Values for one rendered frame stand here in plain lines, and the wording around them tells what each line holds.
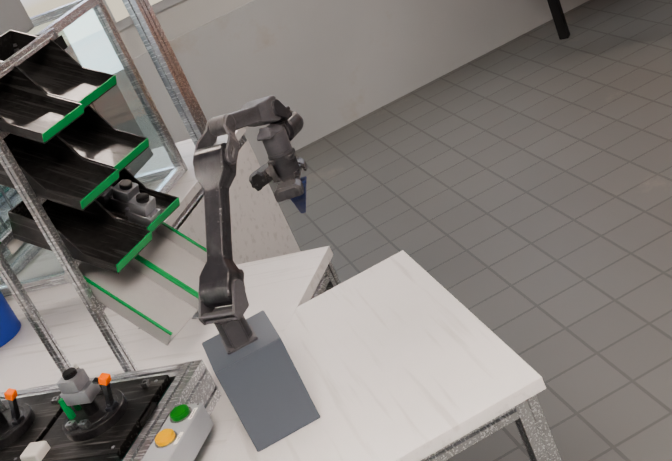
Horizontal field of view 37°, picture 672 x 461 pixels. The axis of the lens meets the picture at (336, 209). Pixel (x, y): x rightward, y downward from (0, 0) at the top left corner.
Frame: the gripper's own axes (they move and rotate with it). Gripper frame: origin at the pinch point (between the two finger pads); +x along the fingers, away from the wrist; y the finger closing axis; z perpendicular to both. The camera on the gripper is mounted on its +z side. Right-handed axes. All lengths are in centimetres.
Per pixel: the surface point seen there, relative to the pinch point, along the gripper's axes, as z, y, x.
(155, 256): 38.2, -5.3, 4.7
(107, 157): 37.3, -0.7, -22.9
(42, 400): 67, 20, 20
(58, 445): 58, 40, 21
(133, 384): 43, 26, 20
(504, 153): -55, -246, 95
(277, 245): 41, -145, 66
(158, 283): 36.8, 4.4, 7.7
